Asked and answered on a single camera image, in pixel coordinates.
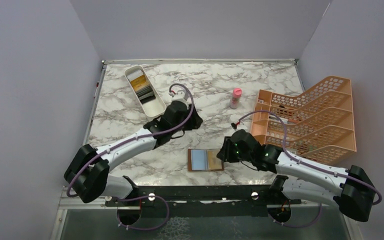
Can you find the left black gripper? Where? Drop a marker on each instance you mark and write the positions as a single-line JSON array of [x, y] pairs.
[[195, 123]]

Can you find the orange plastic file organizer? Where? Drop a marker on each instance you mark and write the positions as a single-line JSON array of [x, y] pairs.
[[319, 121]]

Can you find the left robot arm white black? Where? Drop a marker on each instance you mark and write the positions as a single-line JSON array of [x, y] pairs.
[[88, 172]]

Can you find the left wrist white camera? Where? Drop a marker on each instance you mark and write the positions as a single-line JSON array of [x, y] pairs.
[[182, 97]]

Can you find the aluminium table frame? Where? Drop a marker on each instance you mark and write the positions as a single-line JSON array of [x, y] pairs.
[[202, 140]]

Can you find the pink small bottle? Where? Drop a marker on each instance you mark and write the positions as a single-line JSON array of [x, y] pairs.
[[235, 98]]

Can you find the white oblong plastic tray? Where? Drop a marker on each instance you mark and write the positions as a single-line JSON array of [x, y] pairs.
[[154, 108]]

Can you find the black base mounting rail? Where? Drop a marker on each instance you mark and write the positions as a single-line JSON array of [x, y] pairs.
[[199, 201]]

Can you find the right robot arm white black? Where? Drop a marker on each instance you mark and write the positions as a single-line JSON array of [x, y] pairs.
[[298, 178]]

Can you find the brown leather card holder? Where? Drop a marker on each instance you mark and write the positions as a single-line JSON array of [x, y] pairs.
[[204, 160]]

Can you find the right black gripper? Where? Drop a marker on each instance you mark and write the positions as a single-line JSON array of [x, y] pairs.
[[225, 153]]

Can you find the stack of credit cards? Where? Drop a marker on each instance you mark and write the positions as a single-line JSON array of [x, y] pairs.
[[141, 86]]

